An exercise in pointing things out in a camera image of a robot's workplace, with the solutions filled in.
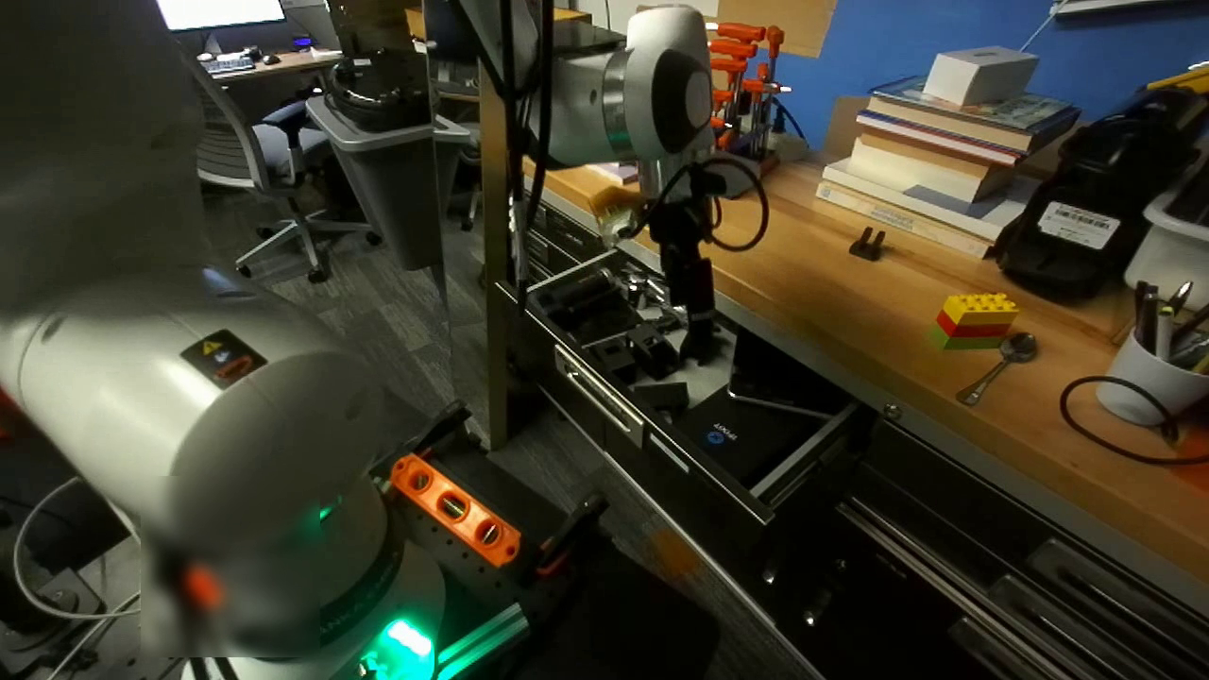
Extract wooden frame post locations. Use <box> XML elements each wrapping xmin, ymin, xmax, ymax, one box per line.
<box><xmin>474</xmin><ymin>66</ymin><xmax>518</xmax><ymax>450</ymax></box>

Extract open workbench drawer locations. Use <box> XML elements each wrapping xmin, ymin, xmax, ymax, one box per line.
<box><xmin>496</xmin><ymin>241</ymin><xmax>885</xmax><ymax>526</ymax></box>

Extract white cables bundle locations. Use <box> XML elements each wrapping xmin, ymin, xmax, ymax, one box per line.
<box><xmin>0</xmin><ymin>474</ymin><xmax>181</xmax><ymax>680</ymax></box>

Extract orange spirit level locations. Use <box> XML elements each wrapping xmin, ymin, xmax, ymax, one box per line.
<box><xmin>382</xmin><ymin>450</ymin><xmax>527</xmax><ymax>569</ymax></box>

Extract closed drawer bank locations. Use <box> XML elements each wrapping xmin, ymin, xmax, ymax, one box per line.
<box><xmin>509</xmin><ymin>201</ymin><xmax>625</xmax><ymax>289</ymax></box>
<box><xmin>751</xmin><ymin>412</ymin><xmax>1209</xmax><ymax>680</ymax></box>

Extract white pen cup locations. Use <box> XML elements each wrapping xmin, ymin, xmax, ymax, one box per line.
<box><xmin>1091</xmin><ymin>332</ymin><xmax>1209</xmax><ymax>429</ymax></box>

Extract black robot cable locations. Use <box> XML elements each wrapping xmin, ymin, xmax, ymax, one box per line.
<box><xmin>650</xmin><ymin>149</ymin><xmax>775</xmax><ymax>255</ymax></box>

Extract lit computer monitor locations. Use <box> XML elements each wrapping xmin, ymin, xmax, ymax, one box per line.
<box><xmin>150</xmin><ymin>0</ymin><xmax>290</xmax><ymax>36</ymax></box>

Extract tall stack of books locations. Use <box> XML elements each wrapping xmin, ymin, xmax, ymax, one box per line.
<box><xmin>813</xmin><ymin>75</ymin><xmax>1086</xmax><ymax>261</ymax></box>

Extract black bin bag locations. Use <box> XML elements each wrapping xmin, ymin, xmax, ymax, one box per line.
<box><xmin>329</xmin><ymin>47</ymin><xmax>426</xmax><ymax>129</ymax></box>

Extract small white box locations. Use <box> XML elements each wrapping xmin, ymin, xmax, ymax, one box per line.
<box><xmin>922</xmin><ymin>46</ymin><xmax>1045</xmax><ymax>108</ymax></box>

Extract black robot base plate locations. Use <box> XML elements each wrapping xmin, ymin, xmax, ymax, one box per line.
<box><xmin>373</xmin><ymin>399</ymin><xmax>613</xmax><ymax>680</ymax></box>

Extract grey trash bin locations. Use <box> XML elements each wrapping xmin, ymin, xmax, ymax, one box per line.
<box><xmin>304</xmin><ymin>90</ymin><xmax>475</xmax><ymax>273</ymax></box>

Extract metal spoon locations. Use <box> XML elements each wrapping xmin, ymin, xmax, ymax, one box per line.
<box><xmin>956</xmin><ymin>329</ymin><xmax>1045</xmax><ymax>412</ymax></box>

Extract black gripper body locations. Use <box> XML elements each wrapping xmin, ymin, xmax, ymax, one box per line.
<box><xmin>645</xmin><ymin>181</ymin><xmax>730</xmax><ymax>297</ymax></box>

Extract white paper sheet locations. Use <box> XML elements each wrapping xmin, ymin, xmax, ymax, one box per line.
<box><xmin>619</xmin><ymin>362</ymin><xmax>710</xmax><ymax>425</ymax></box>

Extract black device with white label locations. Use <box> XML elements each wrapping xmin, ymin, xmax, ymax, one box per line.
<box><xmin>983</xmin><ymin>90</ymin><xmax>1202</xmax><ymax>307</ymax></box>

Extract thin black cable loop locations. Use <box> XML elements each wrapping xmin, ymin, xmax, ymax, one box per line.
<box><xmin>1053</xmin><ymin>371</ymin><xmax>1209</xmax><ymax>472</ymax></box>

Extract black tiny forked part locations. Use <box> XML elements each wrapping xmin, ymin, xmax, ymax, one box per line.
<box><xmin>847</xmin><ymin>222</ymin><xmax>888</xmax><ymax>264</ymax></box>

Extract brown cork board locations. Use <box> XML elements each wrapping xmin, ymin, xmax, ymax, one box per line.
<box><xmin>716</xmin><ymin>0</ymin><xmax>843</xmax><ymax>64</ymax></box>

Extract pens and tools bunch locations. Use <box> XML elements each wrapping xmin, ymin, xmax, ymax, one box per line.
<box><xmin>1128</xmin><ymin>274</ymin><xmax>1209</xmax><ymax>371</ymax></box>

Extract yellow handled tool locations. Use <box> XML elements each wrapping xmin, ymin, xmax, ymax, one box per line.
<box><xmin>1147</xmin><ymin>64</ymin><xmax>1209</xmax><ymax>106</ymax></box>

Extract orange T-handle wrench rack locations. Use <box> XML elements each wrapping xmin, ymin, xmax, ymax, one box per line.
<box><xmin>706</xmin><ymin>16</ymin><xmax>789</xmax><ymax>166</ymax></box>

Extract grey office chair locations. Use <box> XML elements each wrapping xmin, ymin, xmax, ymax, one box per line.
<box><xmin>186</xmin><ymin>71</ymin><xmax>382</xmax><ymax>285</ymax></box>

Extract white plastic tub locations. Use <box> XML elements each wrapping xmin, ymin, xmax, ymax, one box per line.
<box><xmin>1123</xmin><ymin>148</ymin><xmax>1209</xmax><ymax>313</ymax></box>

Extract dark hand tools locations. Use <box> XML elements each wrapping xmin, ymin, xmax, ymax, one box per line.
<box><xmin>535</xmin><ymin>264</ymin><xmax>645</xmax><ymax>349</ymax></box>

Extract background office desk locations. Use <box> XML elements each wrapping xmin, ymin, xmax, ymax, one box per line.
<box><xmin>202</xmin><ymin>46</ymin><xmax>349</xmax><ymax>90</ymax></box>

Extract yellow red green lego block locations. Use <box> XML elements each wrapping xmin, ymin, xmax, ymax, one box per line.
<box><xmin>934</xmin><ymin>289</ymin><xmax>1019</xmax><ymax>355</ymax></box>

